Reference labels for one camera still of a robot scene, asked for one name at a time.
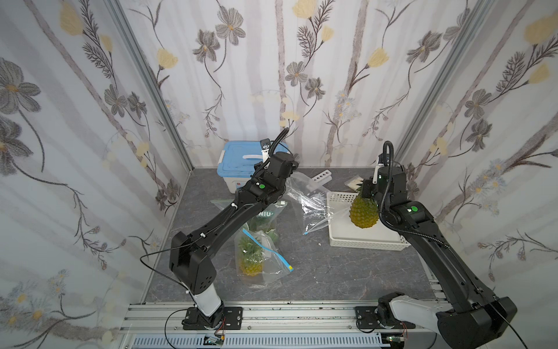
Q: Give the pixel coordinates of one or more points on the blue lid storage box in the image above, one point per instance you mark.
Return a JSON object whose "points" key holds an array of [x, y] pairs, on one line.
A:
{"points": [[237, 163]]}

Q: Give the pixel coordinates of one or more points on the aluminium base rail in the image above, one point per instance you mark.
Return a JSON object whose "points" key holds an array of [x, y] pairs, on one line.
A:
{"points": [[272, 317]]}

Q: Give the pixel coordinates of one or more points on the white perforated plastic basket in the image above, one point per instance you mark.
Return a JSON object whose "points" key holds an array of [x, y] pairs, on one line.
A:
{"points": [[343, 233]]}

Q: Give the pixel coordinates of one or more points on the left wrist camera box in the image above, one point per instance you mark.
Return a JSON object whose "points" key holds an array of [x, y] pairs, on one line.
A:
{"points": [[265, 148]]}

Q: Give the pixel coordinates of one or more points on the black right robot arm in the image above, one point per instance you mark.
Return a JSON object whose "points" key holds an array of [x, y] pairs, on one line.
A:
{"points": [[473, 315]]}

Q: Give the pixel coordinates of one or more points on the yellow pineapple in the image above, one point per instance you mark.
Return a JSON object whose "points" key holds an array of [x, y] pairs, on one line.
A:
{"points": [[252, 257], [363, 212]]}

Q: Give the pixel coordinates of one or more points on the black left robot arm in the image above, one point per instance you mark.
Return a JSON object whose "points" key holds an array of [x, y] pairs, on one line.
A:
{"points": [[191, 254]]}

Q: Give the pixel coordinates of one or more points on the clear bag blue zipper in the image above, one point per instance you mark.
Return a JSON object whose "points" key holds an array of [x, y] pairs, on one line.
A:
{"points": [[275, 265], [309, 199]]}

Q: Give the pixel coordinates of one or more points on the small bag of rice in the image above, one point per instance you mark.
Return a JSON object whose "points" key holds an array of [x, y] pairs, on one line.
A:
{"points": [[355, 183]]}

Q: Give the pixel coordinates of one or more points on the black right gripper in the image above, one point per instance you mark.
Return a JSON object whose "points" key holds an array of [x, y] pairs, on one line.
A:
{"points": [[368, 188]]}

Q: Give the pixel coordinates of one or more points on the white vented cable duct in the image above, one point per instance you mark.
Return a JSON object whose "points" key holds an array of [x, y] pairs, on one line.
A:
{"points": [[320, 340]]}

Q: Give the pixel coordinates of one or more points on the white test tube rack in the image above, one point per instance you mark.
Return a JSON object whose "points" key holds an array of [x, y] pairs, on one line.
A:
{"points": [[320, 180]]}

